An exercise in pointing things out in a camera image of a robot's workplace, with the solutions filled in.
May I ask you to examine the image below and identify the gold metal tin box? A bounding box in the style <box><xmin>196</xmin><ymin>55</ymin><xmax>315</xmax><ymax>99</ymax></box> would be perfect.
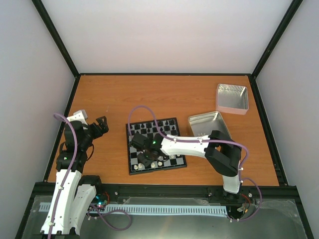
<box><xmin>188</xmin><ymin>111</ymin><xmax>231</xmax><ymax>137</ymax></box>

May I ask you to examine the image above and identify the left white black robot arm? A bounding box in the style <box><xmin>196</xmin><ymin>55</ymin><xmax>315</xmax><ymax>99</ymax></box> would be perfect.
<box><xmin>40</xmin><ymin>112</ymin><xmax>109</xmax><ymax>239</ymax></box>

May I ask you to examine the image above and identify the light blue cable duct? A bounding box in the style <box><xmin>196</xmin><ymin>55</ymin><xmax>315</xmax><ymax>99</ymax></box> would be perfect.
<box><xmin>39</xmin><ymin>202</ymin><xmax>229</xmax><ymax>217</ymax></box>

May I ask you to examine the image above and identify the black and white chessboard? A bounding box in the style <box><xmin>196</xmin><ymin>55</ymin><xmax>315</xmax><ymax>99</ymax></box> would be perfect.
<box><xmin>126</xmin><ymin>120</ymin><xmax>187</xmax><ymax>175</ymax></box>

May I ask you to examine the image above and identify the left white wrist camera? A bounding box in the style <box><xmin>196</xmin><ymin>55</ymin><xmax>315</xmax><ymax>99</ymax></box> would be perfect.
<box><xmin>67</xmin><ymin>110</ymin><xmax>88</xmax><ymax>125</ymax></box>

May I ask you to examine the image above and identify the black frame rail base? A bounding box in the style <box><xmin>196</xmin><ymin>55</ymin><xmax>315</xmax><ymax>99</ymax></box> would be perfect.
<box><xmin>15</xmin><ymin>182</ymin><xmax>314</xmax><ymax>239</ymax></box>

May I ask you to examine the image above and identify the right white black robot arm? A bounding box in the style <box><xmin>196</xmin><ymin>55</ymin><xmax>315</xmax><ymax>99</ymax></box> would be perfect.
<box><xmin>130</xmin><ymin>130</ymin><xmax>243</xmax><ymax>194</ymax></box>

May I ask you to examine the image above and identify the small green circuit board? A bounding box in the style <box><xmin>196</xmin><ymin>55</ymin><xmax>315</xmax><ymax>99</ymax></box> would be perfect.
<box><xmin>91</xmin><ymin>192</ymin><xmax>110</xmax><ymax>211</ymax></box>

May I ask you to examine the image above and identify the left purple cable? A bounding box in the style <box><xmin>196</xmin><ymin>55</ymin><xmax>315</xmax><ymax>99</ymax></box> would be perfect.
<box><xmin>47</xmin><ymin>113</ymin><xmax>79</xmax><ymax>239</ymax></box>

